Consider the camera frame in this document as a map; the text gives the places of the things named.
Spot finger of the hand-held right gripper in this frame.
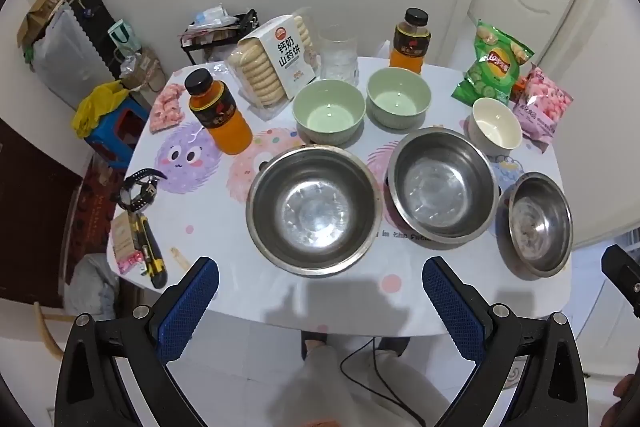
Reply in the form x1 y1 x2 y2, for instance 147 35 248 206
601 244 640 319

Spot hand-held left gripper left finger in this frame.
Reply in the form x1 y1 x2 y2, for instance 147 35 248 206
54 256 221 427

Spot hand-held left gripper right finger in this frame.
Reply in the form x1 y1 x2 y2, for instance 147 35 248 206
421 256 587 427

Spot small steel bowl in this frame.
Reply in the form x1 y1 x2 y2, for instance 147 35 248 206
508 172 574 279

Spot medium steel bowl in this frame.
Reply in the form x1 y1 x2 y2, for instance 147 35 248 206
387 127 501 251

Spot large steel bowl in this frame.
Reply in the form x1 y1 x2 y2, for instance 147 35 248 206
246 146 379 278

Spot white ceramic bowl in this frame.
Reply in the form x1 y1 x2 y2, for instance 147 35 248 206
467 98 524 156

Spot green ribbed bowl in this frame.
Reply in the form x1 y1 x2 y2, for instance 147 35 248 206
292 78 366 148
366 67 432 130

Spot cartoon printed table cover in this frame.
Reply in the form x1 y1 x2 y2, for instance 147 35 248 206
106 56 581 339

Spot yellow utility knife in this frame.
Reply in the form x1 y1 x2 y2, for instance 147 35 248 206
131 213 169 289

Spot person's black slipper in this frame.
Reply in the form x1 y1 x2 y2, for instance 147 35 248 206
375 336 411 353
300 330 330 351

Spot white plastic bag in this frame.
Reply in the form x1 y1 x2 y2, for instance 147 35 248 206
74 252 121 309

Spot small pink wrapped packet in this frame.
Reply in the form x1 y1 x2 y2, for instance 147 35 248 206
111 212 141 264

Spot black wristwatch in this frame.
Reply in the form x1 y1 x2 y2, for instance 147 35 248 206
117 168 169 212

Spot red patterned rug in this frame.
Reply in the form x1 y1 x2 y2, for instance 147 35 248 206
64 156 127 259

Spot person's grey trousers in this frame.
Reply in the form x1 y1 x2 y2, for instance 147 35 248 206
286 342 452 427

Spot white tall appliance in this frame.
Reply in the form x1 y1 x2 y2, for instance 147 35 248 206
574 0 640 254

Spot blue plastic stool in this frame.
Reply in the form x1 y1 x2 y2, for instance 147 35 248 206
84 104 151 171

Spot pink snack bag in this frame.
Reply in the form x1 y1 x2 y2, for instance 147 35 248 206
512 67 574 153

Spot orange drink bottle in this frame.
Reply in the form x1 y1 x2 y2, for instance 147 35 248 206
389 8 432 76
184 69 254 156

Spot pink candy packet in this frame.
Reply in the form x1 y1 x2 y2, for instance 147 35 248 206
148 83 186 133

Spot small orange packet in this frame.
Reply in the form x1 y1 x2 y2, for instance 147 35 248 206
510 77 531 106

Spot yellow plastic bag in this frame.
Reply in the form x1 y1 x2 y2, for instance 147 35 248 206
71 81 132 139

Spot clear plastic bag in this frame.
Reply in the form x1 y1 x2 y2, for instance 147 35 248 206
120 47 166 90

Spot green chips bag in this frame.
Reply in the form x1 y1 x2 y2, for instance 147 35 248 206
451 19 535 106

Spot clear plastic biscuit box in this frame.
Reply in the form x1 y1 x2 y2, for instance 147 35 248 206
227 13 321 108

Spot clear glass cup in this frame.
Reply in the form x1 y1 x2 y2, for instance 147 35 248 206
319 25 360 86

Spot green and white bag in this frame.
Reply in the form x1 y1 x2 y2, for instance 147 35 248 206
109 20 141 58

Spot translucent white bag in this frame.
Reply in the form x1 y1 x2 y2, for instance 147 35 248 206
32 7 109 84

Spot black paper bag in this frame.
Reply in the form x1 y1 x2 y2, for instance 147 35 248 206
67 0 119 54

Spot brown paper bag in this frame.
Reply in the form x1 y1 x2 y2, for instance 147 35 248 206
17 0 66 54

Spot black cable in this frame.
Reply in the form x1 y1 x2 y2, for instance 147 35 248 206
339 336 432 427

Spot black wire rack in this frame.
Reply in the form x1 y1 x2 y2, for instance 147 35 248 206
177 8 259 58

